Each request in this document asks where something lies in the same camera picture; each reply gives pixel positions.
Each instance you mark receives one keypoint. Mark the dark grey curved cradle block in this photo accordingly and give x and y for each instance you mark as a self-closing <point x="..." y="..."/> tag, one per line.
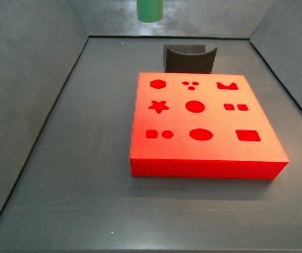
<point x="189" y="58"/>

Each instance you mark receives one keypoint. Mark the green round cylinder peg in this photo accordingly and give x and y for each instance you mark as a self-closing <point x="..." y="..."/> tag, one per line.
<point x="150" y="10"/>

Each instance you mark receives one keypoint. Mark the red shape-sorter block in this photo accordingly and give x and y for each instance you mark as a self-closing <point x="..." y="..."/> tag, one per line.
<point x="201" y="128"/>

